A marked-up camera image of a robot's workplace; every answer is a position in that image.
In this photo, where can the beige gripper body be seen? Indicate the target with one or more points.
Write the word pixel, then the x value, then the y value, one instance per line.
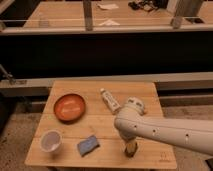
pixel 131 145

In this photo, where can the black whiteboard eraser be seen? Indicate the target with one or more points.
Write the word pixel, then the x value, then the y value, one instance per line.
pixel 129 154

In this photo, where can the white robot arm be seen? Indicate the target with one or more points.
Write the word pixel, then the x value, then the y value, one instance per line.
pixel 195 135

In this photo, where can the blue sponge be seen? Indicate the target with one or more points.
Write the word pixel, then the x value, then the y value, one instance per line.
pixel 88 145

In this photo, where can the white tube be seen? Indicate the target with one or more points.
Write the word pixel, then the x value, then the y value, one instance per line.
pixel 110 101

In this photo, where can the white paper cup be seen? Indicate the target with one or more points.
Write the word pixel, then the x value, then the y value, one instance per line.
pixel 51 141

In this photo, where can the folded white paper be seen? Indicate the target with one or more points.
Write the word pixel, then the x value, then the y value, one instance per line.
pixel 109 22

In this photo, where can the white paper sheet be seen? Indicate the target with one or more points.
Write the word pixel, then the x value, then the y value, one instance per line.
pixel 107 6

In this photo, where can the clear plastic cup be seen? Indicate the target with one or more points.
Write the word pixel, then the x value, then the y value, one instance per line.
pixel 42 21

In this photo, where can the metal clamp bracket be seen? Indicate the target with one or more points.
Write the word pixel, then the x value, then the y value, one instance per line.
pixel 10 77

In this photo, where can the grey metal post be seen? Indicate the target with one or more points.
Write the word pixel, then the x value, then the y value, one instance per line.
pixel 87 6
pixel 186 9

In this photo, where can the grey metal post right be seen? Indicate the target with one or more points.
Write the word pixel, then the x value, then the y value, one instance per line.
pixel 186 9

